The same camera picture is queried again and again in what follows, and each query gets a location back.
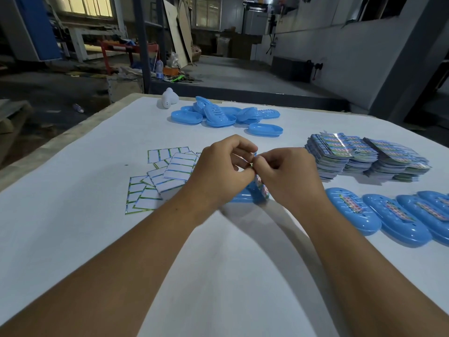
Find person's left hand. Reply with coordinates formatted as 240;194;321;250
182;134;259;216

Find pale wooden crate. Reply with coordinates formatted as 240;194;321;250
107;77;144;104

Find person's right hand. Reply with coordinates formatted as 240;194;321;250
252;147;329;218

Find wide window with grid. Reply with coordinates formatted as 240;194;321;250
191;0;222;30

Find silver machine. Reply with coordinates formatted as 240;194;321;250
242;0;274;36

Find large bright window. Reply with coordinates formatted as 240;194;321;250
58;0;114;18

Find thin dark steel post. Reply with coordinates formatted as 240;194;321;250
155;0;166;64

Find black box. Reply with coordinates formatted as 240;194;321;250
272;56;314;83

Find grey slanted pillar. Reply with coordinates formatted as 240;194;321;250
370;0;449;123

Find person's left forearm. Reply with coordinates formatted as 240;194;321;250
0;192;218;337

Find red metal table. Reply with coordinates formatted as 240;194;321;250
101;42;159;76

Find thick dark steel post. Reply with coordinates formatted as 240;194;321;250
132;0;152;94

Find wooden pallet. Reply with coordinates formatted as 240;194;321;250
0;100;34;134

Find person's right forearm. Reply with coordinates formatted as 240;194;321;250
301;196;449;337

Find small white plastic figure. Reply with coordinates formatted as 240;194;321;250
161;87;180;109

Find fanned backing sheets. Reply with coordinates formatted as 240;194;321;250
142;161;187;200

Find blue and white machine cabinet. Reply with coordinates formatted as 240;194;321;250
12;0;62;62

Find stacks of colourful sticker sheets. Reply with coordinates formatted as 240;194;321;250
304;132;432;183

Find pile of blue soap dishes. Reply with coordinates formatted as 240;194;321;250
171;95;284;138

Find pale leaning plywood board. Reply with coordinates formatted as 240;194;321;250
163;0;189;69

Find white metal workbench frame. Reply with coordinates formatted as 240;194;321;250
63;26;127;64

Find brown leaning board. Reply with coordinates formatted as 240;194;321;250
178;0;194;63

